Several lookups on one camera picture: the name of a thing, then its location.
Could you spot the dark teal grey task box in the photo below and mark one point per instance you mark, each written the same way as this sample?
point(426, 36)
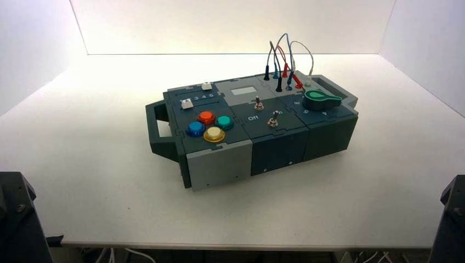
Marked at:
point(276, 145)

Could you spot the green round push button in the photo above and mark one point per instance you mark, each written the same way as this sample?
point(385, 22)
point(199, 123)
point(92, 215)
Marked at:
point(225, 122)

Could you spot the yellow round push button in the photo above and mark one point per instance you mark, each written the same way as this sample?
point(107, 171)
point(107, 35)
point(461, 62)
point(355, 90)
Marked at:
point(214, 134)

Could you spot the red round push button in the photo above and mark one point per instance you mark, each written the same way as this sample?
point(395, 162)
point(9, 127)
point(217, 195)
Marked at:
point(207, 117)

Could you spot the blue round push button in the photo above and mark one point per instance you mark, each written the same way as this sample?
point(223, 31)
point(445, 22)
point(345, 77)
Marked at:
point(195, 128)

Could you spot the small grey display window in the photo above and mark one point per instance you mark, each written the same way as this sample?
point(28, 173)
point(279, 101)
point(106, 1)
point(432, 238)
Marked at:
point(243, 91)

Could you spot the white slider knob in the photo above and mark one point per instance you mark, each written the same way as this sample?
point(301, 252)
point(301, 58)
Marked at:
point(206, 86)
point(186, 104)

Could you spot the green rotary knob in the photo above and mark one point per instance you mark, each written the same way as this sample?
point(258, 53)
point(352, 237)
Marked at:
point(316, 100)

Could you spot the metal toggle switch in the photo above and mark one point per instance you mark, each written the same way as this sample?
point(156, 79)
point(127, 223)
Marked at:
point(258, 104)
point(273, 121)

